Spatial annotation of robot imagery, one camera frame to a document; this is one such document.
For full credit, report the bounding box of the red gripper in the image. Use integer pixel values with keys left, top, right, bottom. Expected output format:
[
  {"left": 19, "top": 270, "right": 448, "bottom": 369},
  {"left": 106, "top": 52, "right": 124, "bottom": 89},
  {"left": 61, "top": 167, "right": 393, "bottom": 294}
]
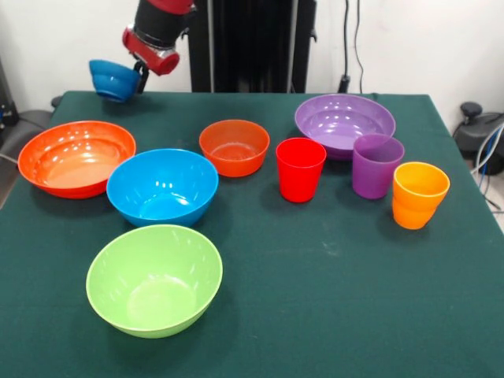
[{"left": 121, "top": 26, "right": 181, "bottom": 95}]

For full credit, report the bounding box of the orange cup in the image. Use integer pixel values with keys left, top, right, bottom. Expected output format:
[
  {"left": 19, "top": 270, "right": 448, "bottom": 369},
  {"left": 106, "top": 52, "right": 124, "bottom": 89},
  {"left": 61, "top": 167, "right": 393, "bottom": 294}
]
[{"left": 391, "top": 161, "right": 451, "bottom": 231}]

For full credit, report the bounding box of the dark green table cloth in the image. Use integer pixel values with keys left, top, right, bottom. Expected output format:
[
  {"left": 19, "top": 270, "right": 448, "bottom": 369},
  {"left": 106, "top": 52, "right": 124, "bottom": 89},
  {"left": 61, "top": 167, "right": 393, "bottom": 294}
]
[{"left": 0, "top": 91, "right": 504, "bottom": 378}]

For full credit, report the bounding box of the large orange bowl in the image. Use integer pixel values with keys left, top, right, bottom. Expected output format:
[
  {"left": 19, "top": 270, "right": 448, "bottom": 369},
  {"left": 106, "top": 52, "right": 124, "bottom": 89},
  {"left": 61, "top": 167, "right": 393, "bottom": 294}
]
[{"left": 17, "top": 120, "right": 138, "bottom": 199}]

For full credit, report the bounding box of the grey office chair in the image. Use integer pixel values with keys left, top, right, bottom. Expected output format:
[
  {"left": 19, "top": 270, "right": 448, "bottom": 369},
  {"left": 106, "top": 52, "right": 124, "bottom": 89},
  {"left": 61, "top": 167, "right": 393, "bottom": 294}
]
[{"left": 0, "top": 109, "right": 54, "bottom": 166}]

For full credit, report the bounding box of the thin black cable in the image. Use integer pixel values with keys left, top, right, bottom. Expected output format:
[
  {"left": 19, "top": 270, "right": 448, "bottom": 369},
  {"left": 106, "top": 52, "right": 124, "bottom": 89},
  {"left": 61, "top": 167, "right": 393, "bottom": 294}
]
[{"left": 354, "top": 0, "right": 379, "bottom": 99}]

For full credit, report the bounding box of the large light blue bowl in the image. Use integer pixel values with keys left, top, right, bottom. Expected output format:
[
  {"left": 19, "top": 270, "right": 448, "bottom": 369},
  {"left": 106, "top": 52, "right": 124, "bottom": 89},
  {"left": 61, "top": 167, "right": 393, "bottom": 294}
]
[{"left": 106, "top": 148, "right": 220, "bottom": 228}]

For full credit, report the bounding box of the purple bowl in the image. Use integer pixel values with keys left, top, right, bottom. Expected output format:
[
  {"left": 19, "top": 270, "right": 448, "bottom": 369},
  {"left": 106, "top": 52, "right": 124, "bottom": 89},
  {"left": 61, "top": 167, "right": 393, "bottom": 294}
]
[{"left": 294, "top": 93, "right": 396, "bottom": 161}]

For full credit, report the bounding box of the small dark blue bowl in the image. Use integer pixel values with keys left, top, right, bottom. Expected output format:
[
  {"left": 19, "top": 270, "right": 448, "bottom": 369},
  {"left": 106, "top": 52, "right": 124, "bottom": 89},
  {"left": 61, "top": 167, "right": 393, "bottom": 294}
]
[{"left": 88, "top": 59, "right": 143, "bottom": 104}]

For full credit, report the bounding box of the purple cup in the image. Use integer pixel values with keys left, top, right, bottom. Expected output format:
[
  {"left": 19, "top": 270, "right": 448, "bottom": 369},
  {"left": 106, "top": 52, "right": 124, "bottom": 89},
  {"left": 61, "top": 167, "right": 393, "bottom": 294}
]
[{"left": 351, "top": 133, "right": 406, "bottom": 201}]

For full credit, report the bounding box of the small orange bowl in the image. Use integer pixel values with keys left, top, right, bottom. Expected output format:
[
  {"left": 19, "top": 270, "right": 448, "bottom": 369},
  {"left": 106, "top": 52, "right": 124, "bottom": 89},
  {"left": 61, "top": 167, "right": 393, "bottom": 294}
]
[{"left": 198, "top": 119, "right": 271, "bottom": 178}]

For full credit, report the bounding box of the black chair base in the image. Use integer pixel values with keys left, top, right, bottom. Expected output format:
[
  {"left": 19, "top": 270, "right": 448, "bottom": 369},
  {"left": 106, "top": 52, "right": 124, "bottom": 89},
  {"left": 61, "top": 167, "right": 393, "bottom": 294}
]
[{"left": 452, "top": 101, "right": 504, "bottom": 176}]

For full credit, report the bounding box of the red cup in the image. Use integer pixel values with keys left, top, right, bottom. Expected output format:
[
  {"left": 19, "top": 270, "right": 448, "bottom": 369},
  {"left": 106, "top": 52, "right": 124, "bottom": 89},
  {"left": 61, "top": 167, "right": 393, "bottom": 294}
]
[{"left": 275, "top": 137, "right": 328, "bottom": 204}]

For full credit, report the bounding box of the bundle of floor cables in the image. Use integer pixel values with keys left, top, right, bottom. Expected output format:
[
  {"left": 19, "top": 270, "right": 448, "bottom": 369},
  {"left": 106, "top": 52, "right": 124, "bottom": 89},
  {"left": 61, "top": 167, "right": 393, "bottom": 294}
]
[{"left": 470, "top": 125, "right": 504, "bottom": 216}]

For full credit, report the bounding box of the black cable with plug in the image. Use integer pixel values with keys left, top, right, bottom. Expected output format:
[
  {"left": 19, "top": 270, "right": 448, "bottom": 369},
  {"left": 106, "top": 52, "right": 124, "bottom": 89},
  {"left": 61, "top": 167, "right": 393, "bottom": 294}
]
[{"left": 338, "top": 0, "right": 352, "bottom": 94}]

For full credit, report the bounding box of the black equipment stand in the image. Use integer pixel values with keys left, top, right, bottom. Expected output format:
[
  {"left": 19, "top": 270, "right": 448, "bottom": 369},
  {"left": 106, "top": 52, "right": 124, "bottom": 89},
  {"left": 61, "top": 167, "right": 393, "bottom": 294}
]
[{"left": 0, "top": 58, "right": 17, "bottom": 131}]

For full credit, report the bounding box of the green bowl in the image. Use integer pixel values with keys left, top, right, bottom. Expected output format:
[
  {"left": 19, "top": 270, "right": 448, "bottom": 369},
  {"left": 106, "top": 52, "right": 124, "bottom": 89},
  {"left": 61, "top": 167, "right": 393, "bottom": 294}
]
[{"left": 85, "top": 224, "right": 224, "bottom": 339}]

